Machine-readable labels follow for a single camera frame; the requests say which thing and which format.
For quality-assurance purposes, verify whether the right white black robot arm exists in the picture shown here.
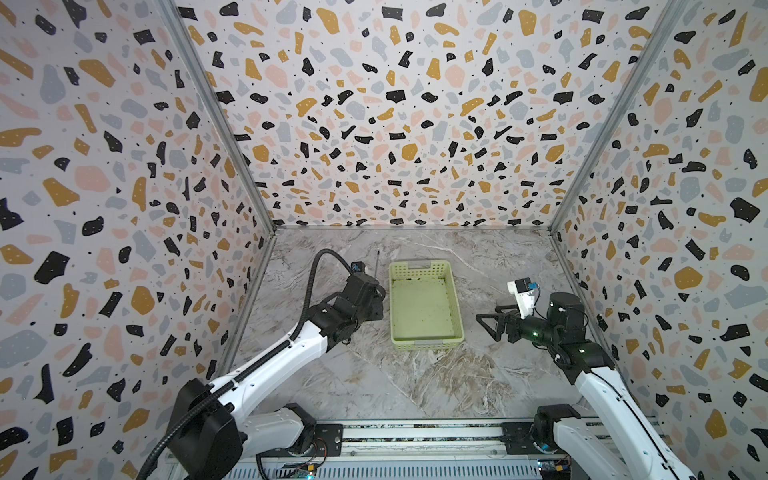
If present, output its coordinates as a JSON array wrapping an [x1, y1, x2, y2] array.
[[476, 292, 695, 479]]

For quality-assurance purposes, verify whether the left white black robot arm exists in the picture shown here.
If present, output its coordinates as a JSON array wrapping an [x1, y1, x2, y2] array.
[[159, 273, 386, 479]]

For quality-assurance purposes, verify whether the light green plastic bin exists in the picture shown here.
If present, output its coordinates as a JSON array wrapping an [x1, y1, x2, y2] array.
[[388, 259, 465, 351]]

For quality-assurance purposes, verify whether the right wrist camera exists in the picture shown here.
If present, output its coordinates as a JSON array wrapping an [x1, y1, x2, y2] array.
[[507, 277, 539, 319]]

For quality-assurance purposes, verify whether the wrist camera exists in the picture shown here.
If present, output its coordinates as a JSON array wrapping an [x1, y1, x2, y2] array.
[[350, 261, 366, 276], [507, 277, 539, 319]]

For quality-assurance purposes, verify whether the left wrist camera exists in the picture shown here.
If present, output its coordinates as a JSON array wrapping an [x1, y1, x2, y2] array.
[[350, 261, 366, 276]]

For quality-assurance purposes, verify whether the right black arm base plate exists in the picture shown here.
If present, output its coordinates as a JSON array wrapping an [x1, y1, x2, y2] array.
[[501, 420, 557, 455]]

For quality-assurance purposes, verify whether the aluminium mounting rail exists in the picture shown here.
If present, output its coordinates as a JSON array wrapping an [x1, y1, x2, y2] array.
[[222, 417, 618, 479]]

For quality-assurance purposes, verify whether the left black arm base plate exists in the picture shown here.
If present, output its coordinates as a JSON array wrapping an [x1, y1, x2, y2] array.
[[287, 423, 344, 458]]

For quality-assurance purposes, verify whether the black corrugated cable hose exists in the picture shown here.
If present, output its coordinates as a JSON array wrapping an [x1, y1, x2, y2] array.
[[136, 248, 361, 480]]

